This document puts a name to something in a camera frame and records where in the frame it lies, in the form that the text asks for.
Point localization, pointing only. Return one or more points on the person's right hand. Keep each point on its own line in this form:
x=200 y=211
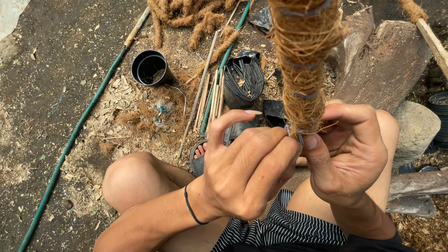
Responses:
x=353 y=157

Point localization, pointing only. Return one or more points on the person's left hand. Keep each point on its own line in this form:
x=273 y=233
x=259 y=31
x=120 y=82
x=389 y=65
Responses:
x=241 y=175

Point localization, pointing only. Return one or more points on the coir-wrapped pole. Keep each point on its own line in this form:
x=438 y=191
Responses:
x=302 y=52

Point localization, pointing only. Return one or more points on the person's right leg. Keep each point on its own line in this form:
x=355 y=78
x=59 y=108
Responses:
x=385 y=140

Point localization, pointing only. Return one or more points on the person's leg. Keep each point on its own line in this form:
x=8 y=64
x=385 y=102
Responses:
x=136 y=180
x=385 y=140

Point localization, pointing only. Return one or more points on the shiny black plastic bag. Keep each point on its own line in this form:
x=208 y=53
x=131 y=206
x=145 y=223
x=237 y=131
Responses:
x=241 y=129

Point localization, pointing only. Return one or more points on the black sandal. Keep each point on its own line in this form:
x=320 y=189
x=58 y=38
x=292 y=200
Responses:
x=196 y=164

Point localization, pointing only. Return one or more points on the person's foot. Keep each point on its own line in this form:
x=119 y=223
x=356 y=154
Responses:
x=200 y=150

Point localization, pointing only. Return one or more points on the black wrist band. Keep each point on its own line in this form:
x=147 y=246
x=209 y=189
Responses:
x=189 y=206

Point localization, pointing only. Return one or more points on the black white striped shorts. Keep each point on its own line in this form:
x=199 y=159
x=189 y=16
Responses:
x=276 y=227

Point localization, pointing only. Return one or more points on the grey stone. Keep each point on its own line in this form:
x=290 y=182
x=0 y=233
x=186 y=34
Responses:
x=416 y=131

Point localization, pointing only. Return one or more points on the grey round log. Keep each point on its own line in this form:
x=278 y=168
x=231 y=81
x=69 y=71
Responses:
x=416 y=185

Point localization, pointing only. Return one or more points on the flat black plastic bag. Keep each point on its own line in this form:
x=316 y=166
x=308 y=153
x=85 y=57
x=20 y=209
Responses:
x=273 y=112

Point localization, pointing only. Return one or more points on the bundle of bamboo sticks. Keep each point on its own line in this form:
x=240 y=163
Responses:
x=213 y=99

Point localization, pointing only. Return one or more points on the stack of black nursery bags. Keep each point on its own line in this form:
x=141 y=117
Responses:
x=243 y=82

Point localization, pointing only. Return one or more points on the long thin bamboo stick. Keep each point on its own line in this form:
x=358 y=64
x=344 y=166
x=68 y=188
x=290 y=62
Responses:
x=201 y=87

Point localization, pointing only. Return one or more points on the stack of black pots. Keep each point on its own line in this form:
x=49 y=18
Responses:
x=440 y=115

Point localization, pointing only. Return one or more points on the large wooden log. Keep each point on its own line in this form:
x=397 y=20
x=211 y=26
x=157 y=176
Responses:
x=381 y=63

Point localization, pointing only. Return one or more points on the person's left leg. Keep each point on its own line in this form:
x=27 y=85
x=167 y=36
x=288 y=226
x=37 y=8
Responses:
x=136 y=180

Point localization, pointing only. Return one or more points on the black plastic pot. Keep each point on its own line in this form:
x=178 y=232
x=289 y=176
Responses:
x=148 y=68

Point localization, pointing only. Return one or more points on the coir-tipped wooden stake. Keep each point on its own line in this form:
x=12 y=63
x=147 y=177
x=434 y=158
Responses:
x=428 y=35

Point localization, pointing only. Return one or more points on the crumpled black plastic bag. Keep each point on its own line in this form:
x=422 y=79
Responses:
x=261 y=19

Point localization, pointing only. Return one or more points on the white plastic sheet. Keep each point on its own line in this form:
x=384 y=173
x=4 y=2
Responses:
x=10 y=14

